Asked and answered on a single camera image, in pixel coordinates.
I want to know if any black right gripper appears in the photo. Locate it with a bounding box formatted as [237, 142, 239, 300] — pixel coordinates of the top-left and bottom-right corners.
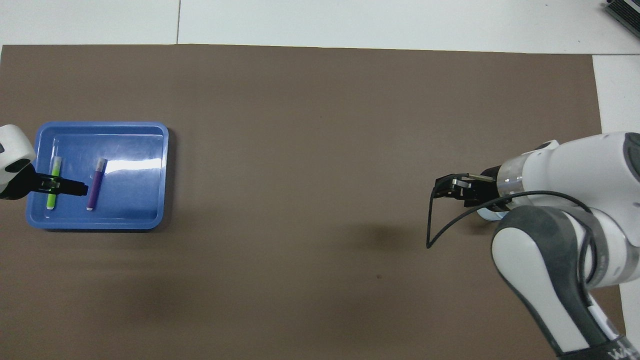
[432, 165, 505, 209]

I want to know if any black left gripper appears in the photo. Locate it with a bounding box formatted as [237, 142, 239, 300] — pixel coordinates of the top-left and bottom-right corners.
[2, 164, 90, 201]

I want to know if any green pen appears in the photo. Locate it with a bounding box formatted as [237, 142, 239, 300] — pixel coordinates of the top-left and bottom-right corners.
[46, 156, 63, 210]

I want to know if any purple pen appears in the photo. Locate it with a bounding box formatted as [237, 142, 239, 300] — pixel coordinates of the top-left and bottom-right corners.
[86, 158, 108, 211]

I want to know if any light blue plastic cup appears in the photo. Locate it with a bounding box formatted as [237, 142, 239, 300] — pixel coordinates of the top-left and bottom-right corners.
[476, 204, 510, 222]

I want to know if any blue plastic tray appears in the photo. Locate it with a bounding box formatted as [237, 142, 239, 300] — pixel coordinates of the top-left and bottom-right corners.
[26, 121, 170, 231]

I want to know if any brown table mat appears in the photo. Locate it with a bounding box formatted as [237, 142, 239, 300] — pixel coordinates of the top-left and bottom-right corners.
[0, 44, 630, 360]

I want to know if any dark ribbed device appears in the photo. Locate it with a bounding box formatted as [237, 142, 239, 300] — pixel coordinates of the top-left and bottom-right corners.
[602, 0, 640, 26]

